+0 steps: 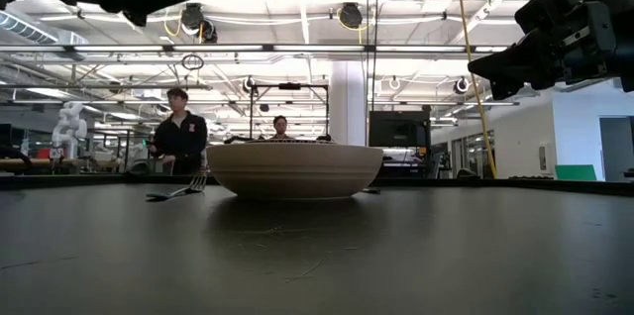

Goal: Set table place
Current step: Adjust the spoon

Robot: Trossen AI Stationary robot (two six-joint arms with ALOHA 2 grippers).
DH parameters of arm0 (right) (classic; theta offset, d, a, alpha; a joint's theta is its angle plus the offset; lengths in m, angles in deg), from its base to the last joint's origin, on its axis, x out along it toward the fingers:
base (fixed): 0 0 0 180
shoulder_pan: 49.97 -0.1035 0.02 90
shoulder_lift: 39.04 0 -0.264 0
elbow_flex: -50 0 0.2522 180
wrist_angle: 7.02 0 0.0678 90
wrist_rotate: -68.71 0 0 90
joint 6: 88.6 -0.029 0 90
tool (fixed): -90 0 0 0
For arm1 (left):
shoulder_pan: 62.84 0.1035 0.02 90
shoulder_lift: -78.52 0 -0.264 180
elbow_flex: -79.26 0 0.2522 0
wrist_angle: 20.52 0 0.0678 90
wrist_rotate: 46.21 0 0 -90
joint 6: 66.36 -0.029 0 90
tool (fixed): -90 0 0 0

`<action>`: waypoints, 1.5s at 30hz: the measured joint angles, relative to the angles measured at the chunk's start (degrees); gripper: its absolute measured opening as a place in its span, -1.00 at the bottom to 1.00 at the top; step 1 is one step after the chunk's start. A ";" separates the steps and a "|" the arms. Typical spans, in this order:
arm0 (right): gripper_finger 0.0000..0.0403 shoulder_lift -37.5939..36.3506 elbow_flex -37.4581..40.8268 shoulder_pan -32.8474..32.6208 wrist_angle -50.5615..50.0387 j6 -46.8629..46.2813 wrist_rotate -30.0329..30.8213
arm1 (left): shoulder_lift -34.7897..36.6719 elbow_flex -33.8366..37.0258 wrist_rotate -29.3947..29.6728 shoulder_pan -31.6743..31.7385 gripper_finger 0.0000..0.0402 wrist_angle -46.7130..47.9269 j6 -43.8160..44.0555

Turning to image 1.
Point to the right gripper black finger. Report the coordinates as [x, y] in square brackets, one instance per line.
[525, 67]

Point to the beige brown deep plate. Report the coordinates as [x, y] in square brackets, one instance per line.
[294, 171]

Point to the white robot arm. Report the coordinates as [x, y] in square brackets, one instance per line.
[69, 129]

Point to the grey door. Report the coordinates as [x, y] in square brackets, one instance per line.
[616, 149]

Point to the black monitor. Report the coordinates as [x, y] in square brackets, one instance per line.
[398, 129]

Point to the person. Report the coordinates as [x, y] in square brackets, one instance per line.
[281, 129]
[180, 139]

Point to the white column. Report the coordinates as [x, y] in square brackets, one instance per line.
[347, 107]

